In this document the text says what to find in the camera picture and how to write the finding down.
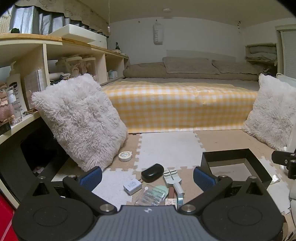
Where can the folded beige blankets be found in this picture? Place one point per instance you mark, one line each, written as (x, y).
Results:
(261, 52)

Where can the ceiling smoke detector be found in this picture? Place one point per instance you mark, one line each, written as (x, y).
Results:
(166, 9)

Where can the white paper roll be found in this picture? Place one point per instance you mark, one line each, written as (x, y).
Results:
(56, 75)

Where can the round yellow tape measure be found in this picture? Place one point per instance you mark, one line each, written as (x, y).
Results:
(124, 156)

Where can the fluffy white pillow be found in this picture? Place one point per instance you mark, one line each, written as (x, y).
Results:
(270, 111)
(78, 120)

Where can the clear spray bottle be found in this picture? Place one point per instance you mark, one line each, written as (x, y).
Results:
(13, 109)

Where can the clear plastic box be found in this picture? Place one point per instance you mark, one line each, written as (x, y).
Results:
(150, 198)

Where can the beige notebook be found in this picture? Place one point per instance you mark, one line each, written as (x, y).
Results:
(33, 85)

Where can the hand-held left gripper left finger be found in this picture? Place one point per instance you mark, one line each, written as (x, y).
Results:
(92, 178)

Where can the knitted doll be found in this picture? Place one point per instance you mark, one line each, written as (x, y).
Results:
(3, 104)

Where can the black oval case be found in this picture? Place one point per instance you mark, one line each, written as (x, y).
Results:
(152, 172)

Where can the wooden shelf unit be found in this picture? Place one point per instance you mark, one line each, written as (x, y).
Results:
(30, 38)

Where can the silver foil wrapper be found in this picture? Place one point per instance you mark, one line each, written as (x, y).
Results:
(275, 179)

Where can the white plug charger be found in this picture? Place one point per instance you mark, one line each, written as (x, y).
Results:
(132, 187)

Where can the white framed door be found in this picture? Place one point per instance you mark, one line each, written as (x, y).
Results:
(289, 51)

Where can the grey curtain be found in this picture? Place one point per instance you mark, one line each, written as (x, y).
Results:
(27, 18)

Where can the beige curtain valance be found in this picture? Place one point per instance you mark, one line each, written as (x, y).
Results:
(76, 9)

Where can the white pump lotion bottle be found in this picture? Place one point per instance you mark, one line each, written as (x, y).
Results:
(15, 88)

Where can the beige foam puzzle mat tile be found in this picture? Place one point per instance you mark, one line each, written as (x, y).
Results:
(188, 192)
(222, 139)
(131, 141)

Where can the mint green round case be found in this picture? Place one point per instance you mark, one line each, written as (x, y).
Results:
(161, 189)

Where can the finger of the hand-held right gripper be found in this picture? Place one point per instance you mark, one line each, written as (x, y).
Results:
(281, 157)

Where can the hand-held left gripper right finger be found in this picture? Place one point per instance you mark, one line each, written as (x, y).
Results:
(202, 178)

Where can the red object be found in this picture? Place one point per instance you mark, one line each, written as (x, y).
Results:
(4, 213)

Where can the beige bed pillow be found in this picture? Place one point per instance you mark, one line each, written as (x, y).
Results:
(189, 64)
(233, 67)

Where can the clear jar with plush toy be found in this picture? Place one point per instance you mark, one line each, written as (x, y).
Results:
(71, 67)
(89, 66)

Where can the tissue box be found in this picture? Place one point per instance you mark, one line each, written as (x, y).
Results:
(112, 74)

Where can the brown nail polish bottle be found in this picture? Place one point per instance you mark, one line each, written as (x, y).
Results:
(171, 193)

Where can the dark green object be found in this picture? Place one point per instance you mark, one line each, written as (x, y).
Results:
(15, 30)

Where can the beige duvet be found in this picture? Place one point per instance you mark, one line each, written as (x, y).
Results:
(145, 70)

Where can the white hanging bag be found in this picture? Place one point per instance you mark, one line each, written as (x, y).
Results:
(158, 34)

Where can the grey watch link tool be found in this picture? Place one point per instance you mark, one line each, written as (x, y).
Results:
(171, 178)

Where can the white wooden box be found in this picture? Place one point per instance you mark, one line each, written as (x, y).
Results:
(78, 34)

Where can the bed with yellow checked sheet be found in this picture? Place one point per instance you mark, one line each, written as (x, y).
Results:
(180, 106)

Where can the dark glass bottle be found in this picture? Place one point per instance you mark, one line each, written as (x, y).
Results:
(117, 46)

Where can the black cardboard box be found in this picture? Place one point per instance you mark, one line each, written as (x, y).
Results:
(226, 156)

